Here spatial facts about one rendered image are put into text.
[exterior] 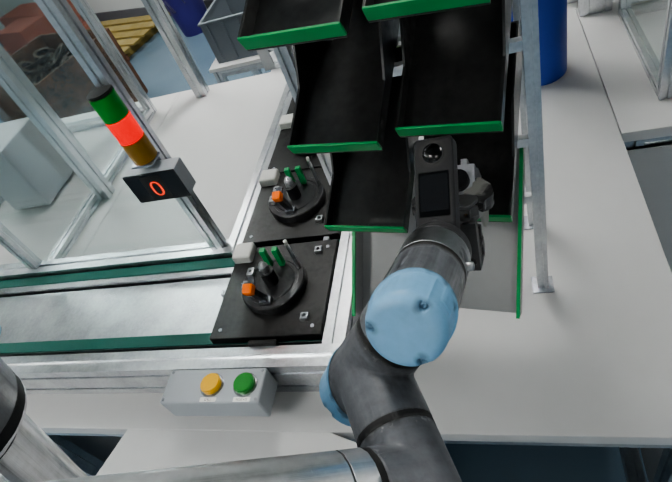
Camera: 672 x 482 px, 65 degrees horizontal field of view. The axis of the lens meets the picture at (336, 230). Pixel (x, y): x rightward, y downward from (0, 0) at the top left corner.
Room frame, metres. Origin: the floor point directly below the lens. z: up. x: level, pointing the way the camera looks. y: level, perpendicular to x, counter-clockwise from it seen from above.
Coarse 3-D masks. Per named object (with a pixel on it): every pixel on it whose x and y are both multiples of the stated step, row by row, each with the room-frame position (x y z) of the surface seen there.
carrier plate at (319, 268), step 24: (336, 240) 0.82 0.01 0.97; (240, 264) 0.88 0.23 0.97; (312, 264) 0.78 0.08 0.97; (240, 288) 0.81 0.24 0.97; (312, 288) 0.72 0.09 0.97; (240, 312) 0.74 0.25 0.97; (288, 312) 0.69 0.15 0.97; (312, 312) 0.66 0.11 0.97; (216, 336) 0.71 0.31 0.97; (240, 336) 0.68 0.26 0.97; (264, 336) 0.66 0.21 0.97; (288, 336) 0.64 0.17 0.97; (312, 336) 0.62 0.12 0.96
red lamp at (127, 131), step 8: (128, 112) 0.95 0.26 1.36; (128, 120) 0.94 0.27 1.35; (112, 128) 0.93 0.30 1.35; (120, 128) 0.93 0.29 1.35; (128, 128) 0.93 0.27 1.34; (136, 128) 0.94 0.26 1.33; (120, 136) 0.93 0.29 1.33; (128, 136) 0.93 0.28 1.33; (136, 136) 0.93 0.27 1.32; (120, 144) 0.94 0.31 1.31; (128, 144) 0.93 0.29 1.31
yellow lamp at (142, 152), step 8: (144, 136) 0.95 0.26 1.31; (136, 144) 0.93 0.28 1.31; (144, 144) 0.94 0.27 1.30; (128, 152) 0.94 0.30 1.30; (136, 152) 0.93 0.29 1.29; (144, 152) 0.93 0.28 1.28; (152, 152) 0.94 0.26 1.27; (136, 160) 0.93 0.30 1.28; (144, 160) 0.93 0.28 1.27; (152, 160) 0.93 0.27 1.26
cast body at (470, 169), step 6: (462, 162) 0.58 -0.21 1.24; (468, 162) 0.58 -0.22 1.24; (462, 168) 0.54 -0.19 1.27; (468, 168) 0.53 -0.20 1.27; (474, 168) 0.53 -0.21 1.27; (462, 174) 0.52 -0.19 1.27; (468, 174) 0.53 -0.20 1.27; (474, 174) 0.52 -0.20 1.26; (480, 174) 0.56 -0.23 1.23; (462, 180) 0.52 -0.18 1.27; (468, 180) 0.51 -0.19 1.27; (474, 180) 0.52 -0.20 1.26; (462, 186) 0.51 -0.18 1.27; (468, 186) 0.51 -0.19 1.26; (462, 192) 0.51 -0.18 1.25
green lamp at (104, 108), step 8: (112, 96) 0.94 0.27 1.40; (96, 104) 0.93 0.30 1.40; (104, 104) 0.93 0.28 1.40; (112, 104) 0.93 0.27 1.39; (120, 104) 0.94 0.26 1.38; (104, 112) 0.93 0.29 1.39; (112, 112) 0.93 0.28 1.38; (120, 112) 0.94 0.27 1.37; (104, 120) 0.94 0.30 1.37; (112, 120) 0.93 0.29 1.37; (120, 120) 0.93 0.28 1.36
